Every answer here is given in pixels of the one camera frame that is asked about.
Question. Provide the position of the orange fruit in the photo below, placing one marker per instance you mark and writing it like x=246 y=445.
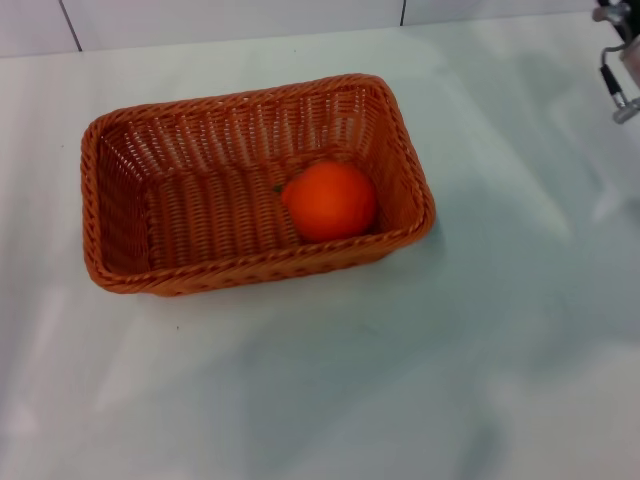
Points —
x=332 y=200

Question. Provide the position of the orange woven rectangular basket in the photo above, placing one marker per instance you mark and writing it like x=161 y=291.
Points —
x=210 y=220

